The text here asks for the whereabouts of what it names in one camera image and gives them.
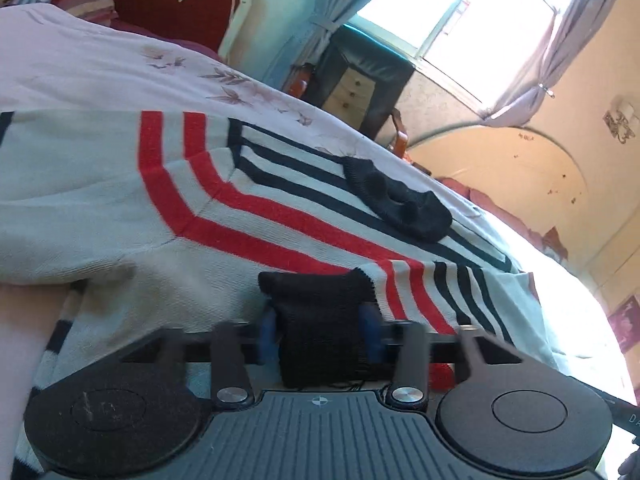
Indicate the cream arched headboard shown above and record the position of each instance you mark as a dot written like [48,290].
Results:
[500,160]

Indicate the grey tied curtain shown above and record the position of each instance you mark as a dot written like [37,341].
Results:
[580,45]

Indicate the bright window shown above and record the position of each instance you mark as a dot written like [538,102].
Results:
[475,20]

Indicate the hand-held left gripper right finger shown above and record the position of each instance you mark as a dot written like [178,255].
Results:
[370,332]

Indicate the black leather armchair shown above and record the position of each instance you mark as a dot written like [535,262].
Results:
[365,55]

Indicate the wall light ornament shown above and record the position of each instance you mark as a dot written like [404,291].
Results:
[620,122]

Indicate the pink floral bed sheet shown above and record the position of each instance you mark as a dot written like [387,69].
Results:
[100,70]

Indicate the dark red pillow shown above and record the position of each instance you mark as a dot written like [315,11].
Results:
[165,37]

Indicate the red heart-shaped headboard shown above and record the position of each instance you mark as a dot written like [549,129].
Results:
[165,5]

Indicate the red navy striped knit sweater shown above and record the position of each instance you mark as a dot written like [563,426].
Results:
[150,220]

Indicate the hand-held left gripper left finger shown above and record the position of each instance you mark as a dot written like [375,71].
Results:
[268,336]

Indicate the blue grey curtain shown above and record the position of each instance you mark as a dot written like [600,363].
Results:
[325,5]

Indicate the striped pillow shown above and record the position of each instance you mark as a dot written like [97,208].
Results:
[75,2]

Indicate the pink wall poster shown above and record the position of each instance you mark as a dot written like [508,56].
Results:
[627,322]

